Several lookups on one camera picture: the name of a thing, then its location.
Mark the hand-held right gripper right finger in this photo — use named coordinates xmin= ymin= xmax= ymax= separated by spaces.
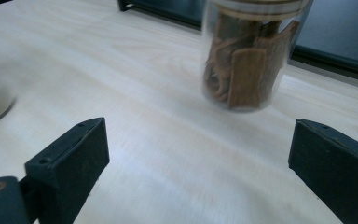
xmin=287 ymin=118 xmax=358 ymax=224

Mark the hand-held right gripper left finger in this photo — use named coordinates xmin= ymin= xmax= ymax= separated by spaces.
xmin=23 ymin=117 xmax=111 ymax=224

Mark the glass jar of brown bark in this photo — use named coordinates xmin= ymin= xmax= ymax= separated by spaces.
xmin=200 ymin=0 xmax=313 ymax=113

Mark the black metal shelf rack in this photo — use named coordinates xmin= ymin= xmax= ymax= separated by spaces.
xmin=117 ymin=0 xmax=358 ymax=85

